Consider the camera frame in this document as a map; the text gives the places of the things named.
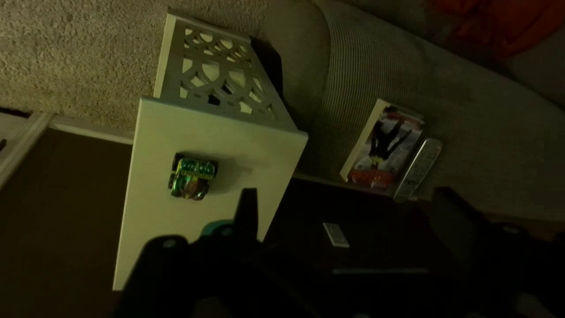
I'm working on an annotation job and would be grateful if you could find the orange cloth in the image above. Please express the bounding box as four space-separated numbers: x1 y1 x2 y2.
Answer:
431 0 565 59

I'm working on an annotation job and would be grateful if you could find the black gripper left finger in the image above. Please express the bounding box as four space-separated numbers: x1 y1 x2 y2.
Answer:
233 186 261 237

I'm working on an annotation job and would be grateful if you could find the beige fabric couch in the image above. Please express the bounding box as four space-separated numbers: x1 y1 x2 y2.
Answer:
258 0 565 225

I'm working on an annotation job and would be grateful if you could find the green toy car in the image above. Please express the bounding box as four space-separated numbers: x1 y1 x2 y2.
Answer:
168 151 221 204

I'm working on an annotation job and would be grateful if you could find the book with photo cover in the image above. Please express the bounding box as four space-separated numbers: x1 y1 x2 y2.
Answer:
339 98 427 193

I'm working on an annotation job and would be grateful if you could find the grey remote control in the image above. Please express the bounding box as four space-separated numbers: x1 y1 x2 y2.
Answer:
392 136 445 204

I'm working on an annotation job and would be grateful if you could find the dark box with white label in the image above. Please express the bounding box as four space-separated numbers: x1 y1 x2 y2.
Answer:
261 175 455 280

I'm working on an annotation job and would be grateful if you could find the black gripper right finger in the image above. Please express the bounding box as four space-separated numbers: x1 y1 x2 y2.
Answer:
431 186 491 239

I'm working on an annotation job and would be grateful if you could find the white lattice side table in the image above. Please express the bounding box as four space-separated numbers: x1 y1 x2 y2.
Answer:
111 13 311 294

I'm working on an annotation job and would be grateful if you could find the white furniture piece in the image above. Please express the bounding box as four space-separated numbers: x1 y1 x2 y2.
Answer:
0 108 56 191

